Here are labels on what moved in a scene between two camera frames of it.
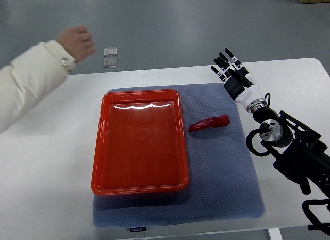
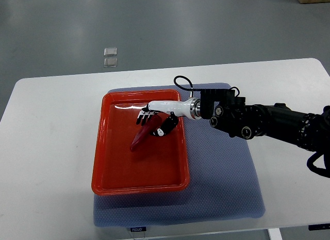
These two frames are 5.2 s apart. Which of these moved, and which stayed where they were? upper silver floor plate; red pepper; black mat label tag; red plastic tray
Moved: red pepper
Stayed: upper silver floor plate; black mat label tag; red plastic tray
